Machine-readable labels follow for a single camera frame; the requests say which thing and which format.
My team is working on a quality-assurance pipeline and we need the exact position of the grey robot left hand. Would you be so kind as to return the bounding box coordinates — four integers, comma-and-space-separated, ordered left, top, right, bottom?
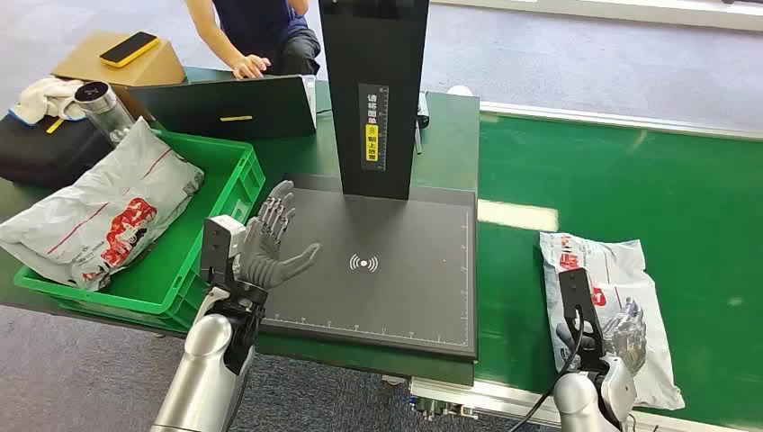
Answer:
238, 180, 323, 292

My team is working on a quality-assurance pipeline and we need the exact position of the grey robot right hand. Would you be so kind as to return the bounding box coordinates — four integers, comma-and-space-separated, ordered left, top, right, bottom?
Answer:
554, 298, 649, 378

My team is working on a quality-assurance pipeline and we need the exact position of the white red-print mailer package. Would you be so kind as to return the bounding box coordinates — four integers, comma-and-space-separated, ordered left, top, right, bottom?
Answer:
0, 117, 206, 292
539, 230, 686, 411

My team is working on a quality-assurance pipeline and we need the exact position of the black inbound scanner machine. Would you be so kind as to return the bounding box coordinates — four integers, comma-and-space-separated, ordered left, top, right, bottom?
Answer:
259, 0, 480, 362

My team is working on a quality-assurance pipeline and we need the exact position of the green conveyor belt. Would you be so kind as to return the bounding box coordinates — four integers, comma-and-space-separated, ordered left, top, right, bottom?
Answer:
474, 112, 763, 430

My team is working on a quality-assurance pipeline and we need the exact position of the brown cardboard box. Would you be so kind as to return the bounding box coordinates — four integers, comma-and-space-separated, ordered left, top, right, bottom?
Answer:
50, 31, 187, 87

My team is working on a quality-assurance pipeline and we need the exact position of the green plastic crate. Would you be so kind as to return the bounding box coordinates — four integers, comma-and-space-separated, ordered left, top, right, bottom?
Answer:
13, 130, 267, 334

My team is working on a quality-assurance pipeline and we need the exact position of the black laptop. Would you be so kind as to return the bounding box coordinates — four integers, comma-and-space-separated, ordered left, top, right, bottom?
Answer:
126, 74, 319, 142

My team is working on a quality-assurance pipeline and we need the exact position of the person's right hand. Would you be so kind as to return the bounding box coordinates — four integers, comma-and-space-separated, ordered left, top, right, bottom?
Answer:
230, 53, 273, 80

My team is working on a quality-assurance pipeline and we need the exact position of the metal terminal block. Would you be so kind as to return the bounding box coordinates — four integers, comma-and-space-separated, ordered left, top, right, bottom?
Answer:
414, 396, 478, 423

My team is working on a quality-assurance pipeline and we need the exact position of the black silver handheld device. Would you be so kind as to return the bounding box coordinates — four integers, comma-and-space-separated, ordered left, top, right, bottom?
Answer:
415, 92, 431, 157

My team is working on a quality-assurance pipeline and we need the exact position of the clear bottle with steel lid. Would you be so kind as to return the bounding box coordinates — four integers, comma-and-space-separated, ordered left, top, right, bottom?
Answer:
74, 81, 137, 148

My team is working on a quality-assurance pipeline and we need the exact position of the person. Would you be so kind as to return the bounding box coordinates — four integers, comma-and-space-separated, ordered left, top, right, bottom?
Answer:
184, 0, 323, 80

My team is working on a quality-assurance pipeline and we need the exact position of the black bag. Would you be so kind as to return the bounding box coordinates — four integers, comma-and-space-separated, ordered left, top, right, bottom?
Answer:
0, 110, 117, 191

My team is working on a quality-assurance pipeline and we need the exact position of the phone with yellow case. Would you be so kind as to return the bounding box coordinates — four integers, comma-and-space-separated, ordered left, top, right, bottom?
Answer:
98, 31, 161, 68

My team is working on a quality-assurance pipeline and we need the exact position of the white towel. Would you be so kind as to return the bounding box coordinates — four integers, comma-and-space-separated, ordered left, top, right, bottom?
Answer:
8, 77, 87, 126

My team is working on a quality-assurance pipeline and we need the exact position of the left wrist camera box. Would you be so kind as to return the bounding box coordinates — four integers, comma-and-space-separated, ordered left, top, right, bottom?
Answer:
200, 215, 247, 285

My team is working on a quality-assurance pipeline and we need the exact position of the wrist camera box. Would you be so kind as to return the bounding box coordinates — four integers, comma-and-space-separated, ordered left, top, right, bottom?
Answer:
200, 215, 247, 285
558, 268, 607, 372

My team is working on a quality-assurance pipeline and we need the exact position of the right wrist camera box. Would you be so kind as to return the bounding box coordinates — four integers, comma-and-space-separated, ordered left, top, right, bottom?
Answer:
558, 268, 607, 372

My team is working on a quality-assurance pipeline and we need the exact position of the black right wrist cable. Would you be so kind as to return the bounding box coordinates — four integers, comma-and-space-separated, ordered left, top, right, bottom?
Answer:
509, 305, 587, 432

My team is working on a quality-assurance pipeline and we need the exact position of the aluminium conveyor frame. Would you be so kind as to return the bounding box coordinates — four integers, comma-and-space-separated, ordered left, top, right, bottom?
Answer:
409, 100, 763, 432

